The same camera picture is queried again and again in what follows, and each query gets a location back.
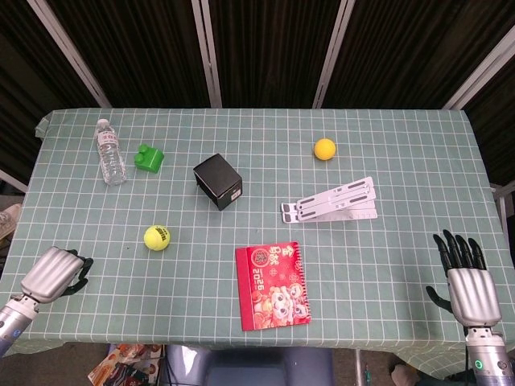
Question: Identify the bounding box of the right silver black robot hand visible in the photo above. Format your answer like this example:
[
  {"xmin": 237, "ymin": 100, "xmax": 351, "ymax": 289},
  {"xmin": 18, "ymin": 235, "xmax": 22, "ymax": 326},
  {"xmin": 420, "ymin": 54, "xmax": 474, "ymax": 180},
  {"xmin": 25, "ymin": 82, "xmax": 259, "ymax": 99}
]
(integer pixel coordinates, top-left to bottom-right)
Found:
[{"xmin": 425, "ymin": 229, "xmax": 502, "ymax": 326}]

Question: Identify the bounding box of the green toy building block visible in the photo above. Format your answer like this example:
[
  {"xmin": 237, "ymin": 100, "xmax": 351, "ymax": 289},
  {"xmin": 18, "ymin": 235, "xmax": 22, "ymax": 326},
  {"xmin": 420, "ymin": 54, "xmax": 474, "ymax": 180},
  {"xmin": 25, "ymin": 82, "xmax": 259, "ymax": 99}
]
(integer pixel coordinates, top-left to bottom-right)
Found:
[{"xmin": 133, "ymin": 144, "xmax": 166, "ymax": 175}]

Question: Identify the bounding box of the colourful printed bag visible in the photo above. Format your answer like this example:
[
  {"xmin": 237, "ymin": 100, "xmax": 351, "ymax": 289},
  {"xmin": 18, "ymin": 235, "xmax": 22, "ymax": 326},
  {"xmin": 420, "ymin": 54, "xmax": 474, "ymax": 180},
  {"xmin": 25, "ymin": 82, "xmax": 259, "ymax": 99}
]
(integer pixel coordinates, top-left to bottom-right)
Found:
[{"xmin": 87, "ymin": 343, "xmax": 164, "ymax": 386}]

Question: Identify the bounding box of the clear plastic water bottle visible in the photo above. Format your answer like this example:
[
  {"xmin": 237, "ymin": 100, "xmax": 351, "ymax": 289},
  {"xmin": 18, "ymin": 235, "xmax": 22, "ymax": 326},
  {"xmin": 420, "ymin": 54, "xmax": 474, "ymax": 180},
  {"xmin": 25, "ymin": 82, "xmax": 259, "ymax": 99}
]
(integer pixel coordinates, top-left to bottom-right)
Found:
[{"xmin": 94, "ymin": 118, "xmax": 128, "ymax": 187}]

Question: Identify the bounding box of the green checked tablecloth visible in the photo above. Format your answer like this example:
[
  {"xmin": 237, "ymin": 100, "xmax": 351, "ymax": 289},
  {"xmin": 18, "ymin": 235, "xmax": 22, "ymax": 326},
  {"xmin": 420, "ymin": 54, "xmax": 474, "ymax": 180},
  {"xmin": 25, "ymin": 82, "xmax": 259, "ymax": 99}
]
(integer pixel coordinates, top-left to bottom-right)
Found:
[{"xmin": 0, "ymin": 107, "xmax": 515, "ymax": 365}]

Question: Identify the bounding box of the yellow foam ball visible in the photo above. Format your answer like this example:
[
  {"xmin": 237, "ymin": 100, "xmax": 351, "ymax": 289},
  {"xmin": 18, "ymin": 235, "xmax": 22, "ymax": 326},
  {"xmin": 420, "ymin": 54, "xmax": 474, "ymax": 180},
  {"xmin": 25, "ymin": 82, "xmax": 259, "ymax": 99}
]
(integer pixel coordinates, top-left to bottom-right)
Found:
[{"xmin": 313, "ymin": 138, "xmax": 337, "ymax": 162}]

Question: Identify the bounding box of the black cardboard box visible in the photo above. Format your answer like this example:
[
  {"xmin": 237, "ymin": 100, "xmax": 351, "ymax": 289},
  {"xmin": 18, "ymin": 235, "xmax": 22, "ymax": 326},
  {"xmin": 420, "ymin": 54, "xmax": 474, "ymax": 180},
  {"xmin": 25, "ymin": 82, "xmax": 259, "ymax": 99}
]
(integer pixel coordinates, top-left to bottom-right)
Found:
[{"xmin": 192, "ymin": 152, "xmax": 243, "ymax": 212}]

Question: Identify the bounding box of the white screen frame post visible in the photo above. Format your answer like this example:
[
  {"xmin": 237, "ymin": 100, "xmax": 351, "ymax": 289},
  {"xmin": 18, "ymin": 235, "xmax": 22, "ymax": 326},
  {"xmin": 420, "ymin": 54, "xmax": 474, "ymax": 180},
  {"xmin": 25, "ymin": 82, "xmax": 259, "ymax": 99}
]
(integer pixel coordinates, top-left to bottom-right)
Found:
[
  {"xmin": 441, "ymin": 34, "xmax": 515, "ymax": 110},
  {"xmin": 190, "ymin": 0, "xmax": 223, "ymax": 109},
  {"xmin": 27, "ymin": 0, "xmax": 113, "ymax": 109},
  {"xmin": 312, "ymin": 0, "xmax": 356, "ymax": 109}
]

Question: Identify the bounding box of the grey metal table leg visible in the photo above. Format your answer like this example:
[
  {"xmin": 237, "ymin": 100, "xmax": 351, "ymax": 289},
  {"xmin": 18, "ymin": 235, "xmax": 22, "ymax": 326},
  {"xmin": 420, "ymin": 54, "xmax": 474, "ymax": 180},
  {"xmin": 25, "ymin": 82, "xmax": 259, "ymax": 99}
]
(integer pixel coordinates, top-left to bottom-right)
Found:
[{"xmin": 352, "ymin": 348, "xmax": 364, "ymax": 386}]

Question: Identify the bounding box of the dark brown screen panel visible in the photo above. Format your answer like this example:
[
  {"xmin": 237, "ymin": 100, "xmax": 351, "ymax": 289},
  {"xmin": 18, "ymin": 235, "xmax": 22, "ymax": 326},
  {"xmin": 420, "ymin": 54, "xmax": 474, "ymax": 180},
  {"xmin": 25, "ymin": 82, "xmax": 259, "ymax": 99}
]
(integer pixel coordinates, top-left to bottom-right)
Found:
[
  {"xmin": 462, "ymin": 60, "xmax": 515, "ymax": 187},
  {"xmin": 46, "ymin": 0, "xmax": 212, "ymax": 109},
  {"xmin": 321, "ymin": 0, "xmax": 515, "ymax": 109},
  {"xmin": 0, "ymin": 0, "xmax": 101, "ymax": 194},
  {"xmin": 208, "ymin": 0, "xmax": 343, "ymax": 109}
]

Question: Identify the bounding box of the white shoe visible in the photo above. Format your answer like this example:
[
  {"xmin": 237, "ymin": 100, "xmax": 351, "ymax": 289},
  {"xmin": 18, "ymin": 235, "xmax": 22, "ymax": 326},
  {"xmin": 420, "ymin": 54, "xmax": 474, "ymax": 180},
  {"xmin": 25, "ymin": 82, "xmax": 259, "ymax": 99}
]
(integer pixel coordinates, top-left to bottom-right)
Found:
[{"xmin": 0, "ymin": 203, "xmax": 23, "ymax": 243}]

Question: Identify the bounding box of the white folding laptop stand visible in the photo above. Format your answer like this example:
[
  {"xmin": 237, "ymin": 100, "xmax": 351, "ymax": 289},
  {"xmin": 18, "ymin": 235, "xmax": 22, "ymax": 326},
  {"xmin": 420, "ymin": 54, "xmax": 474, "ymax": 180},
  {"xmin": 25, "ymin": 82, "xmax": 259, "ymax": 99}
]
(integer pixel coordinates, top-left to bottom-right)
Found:
[{"xmin": 280, "ymin": 175, "xmax": 380, "ymax": 224}]

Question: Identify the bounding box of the red spiral desk calendar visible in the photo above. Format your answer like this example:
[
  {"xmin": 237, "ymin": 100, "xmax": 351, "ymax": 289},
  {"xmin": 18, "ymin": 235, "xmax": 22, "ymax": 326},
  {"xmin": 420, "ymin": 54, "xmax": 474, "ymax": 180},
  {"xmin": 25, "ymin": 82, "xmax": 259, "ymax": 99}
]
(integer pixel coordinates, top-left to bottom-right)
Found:
[{"xmin": 234, "ymin": 240, "xmax": 313, "ymax": 332}]

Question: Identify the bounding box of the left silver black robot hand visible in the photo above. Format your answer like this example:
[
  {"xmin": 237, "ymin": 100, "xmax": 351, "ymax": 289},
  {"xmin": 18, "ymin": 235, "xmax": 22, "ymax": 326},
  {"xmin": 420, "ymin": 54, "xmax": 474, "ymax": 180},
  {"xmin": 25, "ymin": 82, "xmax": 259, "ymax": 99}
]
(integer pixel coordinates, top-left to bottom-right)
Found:
[{"xmin": 19, "ymin": 245, "xmax": 94, "ymax": 303}]

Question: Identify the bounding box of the yellow-green tennis ball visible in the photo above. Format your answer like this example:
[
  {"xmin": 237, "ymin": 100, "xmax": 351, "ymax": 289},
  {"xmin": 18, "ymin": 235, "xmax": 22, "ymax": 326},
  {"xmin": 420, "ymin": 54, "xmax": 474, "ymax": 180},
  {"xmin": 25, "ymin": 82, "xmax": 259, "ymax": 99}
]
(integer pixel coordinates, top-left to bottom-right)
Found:
[{"xmin": 143, "ymin": 224, "xmax": 172, "ymax": 253}]

